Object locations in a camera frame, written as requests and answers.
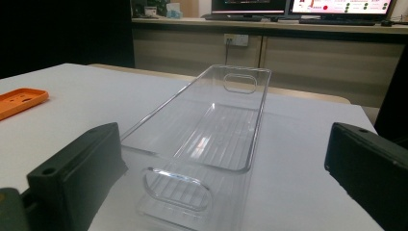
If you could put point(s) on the wooden table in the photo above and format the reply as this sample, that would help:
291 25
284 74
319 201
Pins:
308 95

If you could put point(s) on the black computer mouse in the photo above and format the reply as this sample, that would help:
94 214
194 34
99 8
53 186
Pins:
387 23

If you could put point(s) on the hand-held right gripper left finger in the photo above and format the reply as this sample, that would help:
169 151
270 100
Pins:
73 179

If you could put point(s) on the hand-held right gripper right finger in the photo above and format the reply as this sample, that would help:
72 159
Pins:
372 170

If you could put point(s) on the white wall socket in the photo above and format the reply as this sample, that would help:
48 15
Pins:
236 39

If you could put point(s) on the clear plastic storage bin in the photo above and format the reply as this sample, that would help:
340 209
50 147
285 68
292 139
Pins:
198 141

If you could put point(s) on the beige wooden cabinet counter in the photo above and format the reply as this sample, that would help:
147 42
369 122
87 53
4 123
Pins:
320 64

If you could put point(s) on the white table cover sheet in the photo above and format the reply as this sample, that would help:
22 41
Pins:
298 179

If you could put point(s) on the small white box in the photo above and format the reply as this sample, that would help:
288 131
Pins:
150 11

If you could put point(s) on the black keyboard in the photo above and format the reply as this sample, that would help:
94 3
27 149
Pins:
336 22

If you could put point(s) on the blue tissue box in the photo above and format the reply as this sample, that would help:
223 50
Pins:
174 12

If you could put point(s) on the dark screen monitor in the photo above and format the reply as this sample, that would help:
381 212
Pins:
248 5

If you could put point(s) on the orange phone case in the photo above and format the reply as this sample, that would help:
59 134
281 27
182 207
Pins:
19 101

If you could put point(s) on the bright screen monitor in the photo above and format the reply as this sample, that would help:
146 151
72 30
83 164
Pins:
340 5

